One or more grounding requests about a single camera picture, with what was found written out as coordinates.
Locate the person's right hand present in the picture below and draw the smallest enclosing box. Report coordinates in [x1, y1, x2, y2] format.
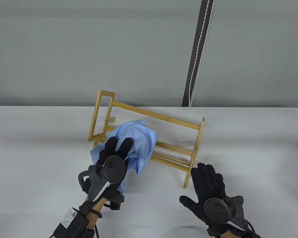
[179, 163, 240, 230]

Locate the person's left hand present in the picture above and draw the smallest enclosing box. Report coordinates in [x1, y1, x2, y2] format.
[96, 137, 134, 198]

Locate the light blue long-sleeve shirt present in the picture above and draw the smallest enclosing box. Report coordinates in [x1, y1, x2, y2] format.
[90, 120, 159, 194]

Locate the wooden book rack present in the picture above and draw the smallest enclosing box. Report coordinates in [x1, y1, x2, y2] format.
[87, 90, 206, 189]

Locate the person's left forearm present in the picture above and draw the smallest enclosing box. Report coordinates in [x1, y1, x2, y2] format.
[85, 198, 107, 232]

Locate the person's right forearm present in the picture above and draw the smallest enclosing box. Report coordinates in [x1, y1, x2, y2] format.
[221, 229, 240, 238]

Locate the grey disc hand tracker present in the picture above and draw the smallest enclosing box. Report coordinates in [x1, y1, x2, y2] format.
[78, 155, 126, 201]
[204, 195, 249, 230]

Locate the black power pack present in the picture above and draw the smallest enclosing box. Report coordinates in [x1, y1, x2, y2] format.
[53, 207, 89, 238]

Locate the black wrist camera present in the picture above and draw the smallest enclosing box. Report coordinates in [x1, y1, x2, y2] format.
[105, 193, 125, 211]
[207, 229, 226, 238]

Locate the white beaded cord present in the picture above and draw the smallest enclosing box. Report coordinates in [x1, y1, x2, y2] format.
[189, 0, 213, 108]

